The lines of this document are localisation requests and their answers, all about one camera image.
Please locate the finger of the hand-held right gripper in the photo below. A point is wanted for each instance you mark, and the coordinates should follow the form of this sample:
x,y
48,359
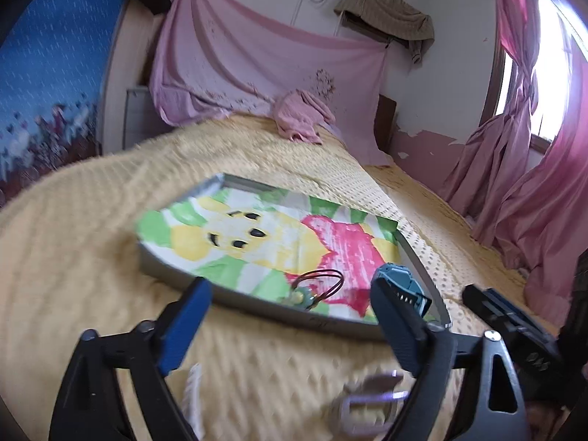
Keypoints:
x,y
480,303

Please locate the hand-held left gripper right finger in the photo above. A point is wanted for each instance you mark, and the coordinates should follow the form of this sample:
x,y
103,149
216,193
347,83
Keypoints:
x,y
399,326

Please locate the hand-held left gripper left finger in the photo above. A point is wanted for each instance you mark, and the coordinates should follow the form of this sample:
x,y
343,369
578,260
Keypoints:
x,y
183,326

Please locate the blue wristwatch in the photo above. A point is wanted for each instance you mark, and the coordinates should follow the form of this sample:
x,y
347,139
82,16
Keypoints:
x,y
409,285

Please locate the silver metal carabiner clip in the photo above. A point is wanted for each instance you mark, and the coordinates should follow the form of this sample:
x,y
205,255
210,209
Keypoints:
x,y
342,411

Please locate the grey metal tray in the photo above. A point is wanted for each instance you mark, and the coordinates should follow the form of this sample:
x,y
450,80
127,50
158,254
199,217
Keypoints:
x,y
209,189

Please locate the pink curtain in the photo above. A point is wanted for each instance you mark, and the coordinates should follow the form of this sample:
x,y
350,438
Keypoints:
x,y
528,216

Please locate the yellow dotted blanket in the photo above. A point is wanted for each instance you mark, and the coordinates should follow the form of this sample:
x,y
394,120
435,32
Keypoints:
x,y
92,239

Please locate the dark wooden board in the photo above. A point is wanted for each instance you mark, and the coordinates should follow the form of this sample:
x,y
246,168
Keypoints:
x,y
386,124

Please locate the white drawer cabinet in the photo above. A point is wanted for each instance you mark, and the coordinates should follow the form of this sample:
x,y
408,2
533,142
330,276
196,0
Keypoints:
x,y
135,119

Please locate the crumpled pink cloth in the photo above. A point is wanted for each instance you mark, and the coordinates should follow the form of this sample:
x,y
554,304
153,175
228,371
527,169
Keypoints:
x,y
298,115

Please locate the window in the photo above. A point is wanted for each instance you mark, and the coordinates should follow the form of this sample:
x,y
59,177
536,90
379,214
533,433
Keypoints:
x,y
551,55

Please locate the pink hanging sheet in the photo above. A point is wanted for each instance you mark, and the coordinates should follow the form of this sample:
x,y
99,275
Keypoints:
x,y
252,55

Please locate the beige wooden wardrobe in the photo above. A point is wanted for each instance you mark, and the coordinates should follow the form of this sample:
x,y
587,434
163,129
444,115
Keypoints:
x,y
128,46

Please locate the brown towel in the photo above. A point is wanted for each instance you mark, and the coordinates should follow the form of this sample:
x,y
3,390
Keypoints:
x,y
381,9

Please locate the blue printed wall cloth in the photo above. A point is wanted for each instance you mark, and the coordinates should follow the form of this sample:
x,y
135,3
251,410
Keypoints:
x,y
46,78

